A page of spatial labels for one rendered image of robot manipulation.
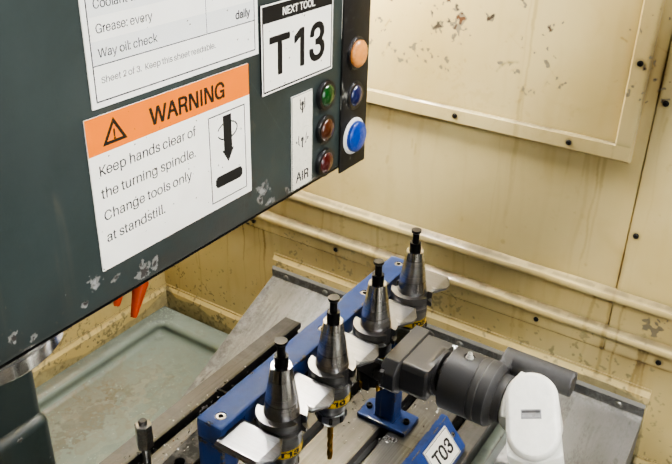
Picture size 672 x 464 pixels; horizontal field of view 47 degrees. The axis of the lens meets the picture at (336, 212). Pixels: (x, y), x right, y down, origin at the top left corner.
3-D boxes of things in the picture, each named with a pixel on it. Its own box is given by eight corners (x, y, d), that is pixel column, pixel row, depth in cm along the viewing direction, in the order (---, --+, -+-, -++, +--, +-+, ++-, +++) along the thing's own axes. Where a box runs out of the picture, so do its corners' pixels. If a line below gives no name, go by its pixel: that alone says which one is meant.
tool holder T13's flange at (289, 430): (277, 402, 99) (277, 386, 98) (317, 421, 96) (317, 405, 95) (245, 430, 94) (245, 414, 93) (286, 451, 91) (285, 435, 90)
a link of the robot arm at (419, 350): (423, 305, 113) (500, 334, 107) (418, 359, 117) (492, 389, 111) (379, 349, 103) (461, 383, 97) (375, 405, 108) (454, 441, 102)
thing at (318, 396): (342, 395, 99) (342, 390, 99) (318, 418, 95) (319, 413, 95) (297, 374, 102) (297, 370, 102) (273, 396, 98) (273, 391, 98)
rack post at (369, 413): (418, 420, 140) (432, 280, 126) (404, 438, 136) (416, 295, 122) (371, 399, 145) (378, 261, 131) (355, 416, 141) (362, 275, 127)
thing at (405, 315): (422, 314, 116) (423, 309, 115) (405, 331, 112) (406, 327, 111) (382, 299, 119) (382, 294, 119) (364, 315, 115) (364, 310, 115)
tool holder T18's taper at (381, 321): (374, 310, 113) (377, 270, 110) (397, 324, 110) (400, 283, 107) (353, 322, 110) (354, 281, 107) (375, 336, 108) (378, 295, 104)
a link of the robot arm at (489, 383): (470, 431, 108) (549, 466, 102) (457, 405, 99) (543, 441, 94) (502, 360, 112) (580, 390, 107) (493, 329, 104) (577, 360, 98)
